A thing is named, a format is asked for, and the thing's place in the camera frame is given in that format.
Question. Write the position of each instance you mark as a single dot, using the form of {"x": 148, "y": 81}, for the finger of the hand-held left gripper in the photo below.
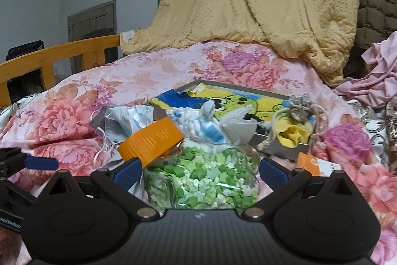
{"x": 40, "y": 163}

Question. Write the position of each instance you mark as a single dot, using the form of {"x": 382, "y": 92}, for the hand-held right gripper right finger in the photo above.
{"x": 273, "y": 173}

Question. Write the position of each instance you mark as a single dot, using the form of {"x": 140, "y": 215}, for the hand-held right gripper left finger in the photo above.
{"x": 127, "y": 173}

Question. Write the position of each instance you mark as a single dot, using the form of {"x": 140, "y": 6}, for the grey tray box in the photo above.
{"x": 279, "y": 153}

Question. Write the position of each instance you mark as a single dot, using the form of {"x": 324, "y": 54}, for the orange white medicine box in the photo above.
{"x": 313, "y": 165}

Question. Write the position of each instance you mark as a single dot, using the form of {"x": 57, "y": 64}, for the striped yellow sock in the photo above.
{"x": 294, "y": 134}

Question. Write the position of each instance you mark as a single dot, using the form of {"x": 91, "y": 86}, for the white face mask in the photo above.
{"x": 133, "y": 119}

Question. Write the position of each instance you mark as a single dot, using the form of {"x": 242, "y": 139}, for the light grey cloth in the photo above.
{"x": 238, "y": 128}

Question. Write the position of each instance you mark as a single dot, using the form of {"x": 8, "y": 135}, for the bag of green paper stars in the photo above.
{"x": 201, "y": 175}

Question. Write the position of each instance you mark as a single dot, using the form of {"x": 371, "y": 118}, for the white blue knitted cloth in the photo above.
{"x": 192, "y": 122}

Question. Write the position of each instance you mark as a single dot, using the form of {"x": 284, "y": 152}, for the cartoon printed towel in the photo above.
{"x": 173, "y": 100}

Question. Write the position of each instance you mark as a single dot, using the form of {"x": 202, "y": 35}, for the pink floral blanket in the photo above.
{"x": 155, "y": 72}

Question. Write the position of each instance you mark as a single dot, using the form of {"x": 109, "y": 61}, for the black plastic crate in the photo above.
{"x": 24, "y": 49}

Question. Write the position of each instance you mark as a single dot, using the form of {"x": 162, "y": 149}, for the pink garment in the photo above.
{"x": 378, "y": 72}

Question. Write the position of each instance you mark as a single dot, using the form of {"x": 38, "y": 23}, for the grey door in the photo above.
{"x": 93, "y": 22}

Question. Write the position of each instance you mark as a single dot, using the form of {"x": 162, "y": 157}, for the yellow quilt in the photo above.
{"x": 248, "y": 4}

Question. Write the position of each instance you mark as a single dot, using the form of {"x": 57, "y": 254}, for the brown puffer jacket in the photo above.
{"x": 378, "y": 4}

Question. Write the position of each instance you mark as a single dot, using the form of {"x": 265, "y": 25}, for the wooden bed rail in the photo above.
{"x": 62, "y": 50}

